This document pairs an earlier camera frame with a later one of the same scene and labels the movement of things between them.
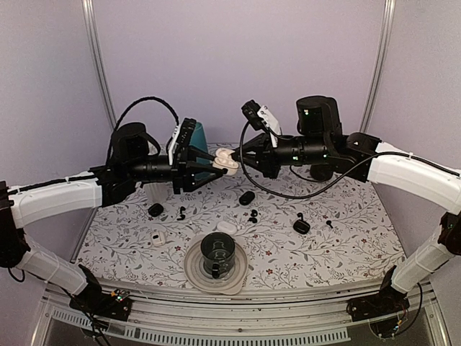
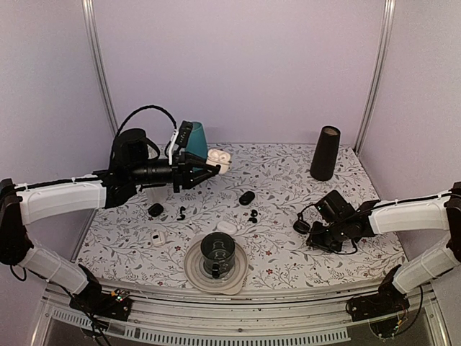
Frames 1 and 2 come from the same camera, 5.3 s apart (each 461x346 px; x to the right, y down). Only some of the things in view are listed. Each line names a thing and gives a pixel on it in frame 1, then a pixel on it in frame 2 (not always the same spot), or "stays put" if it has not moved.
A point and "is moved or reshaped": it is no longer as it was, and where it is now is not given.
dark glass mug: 218,253 stays put
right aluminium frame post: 389,16 stays put
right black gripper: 262,161 to 315,241
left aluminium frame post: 89,10 stays put
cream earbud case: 224,160 is moved or reshaped
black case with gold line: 301,226 stays put
